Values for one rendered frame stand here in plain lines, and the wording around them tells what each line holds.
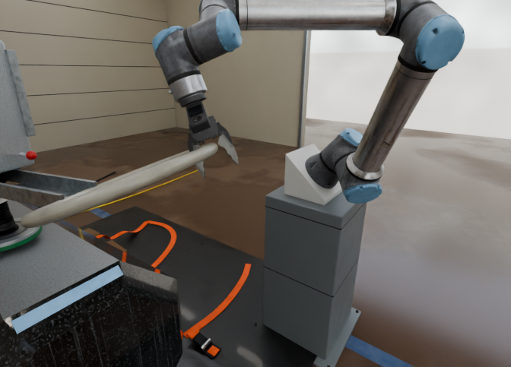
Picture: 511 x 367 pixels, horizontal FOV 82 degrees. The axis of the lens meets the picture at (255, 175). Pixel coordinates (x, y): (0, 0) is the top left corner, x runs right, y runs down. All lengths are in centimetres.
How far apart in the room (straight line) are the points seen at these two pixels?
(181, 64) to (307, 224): 92
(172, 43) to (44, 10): 604
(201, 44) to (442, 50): 61
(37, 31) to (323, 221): 607
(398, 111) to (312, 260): 80
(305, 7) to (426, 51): 34
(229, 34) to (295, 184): 87
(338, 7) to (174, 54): 47
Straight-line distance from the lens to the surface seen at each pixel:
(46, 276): 121
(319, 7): 94
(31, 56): 662
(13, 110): 130
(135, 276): 121
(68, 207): 64
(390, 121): 106
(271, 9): 91
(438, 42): 93
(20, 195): 114
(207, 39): 78
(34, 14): 673
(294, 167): 142
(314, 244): 144
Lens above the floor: 144
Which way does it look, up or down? 20 degrees down
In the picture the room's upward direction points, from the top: straight up
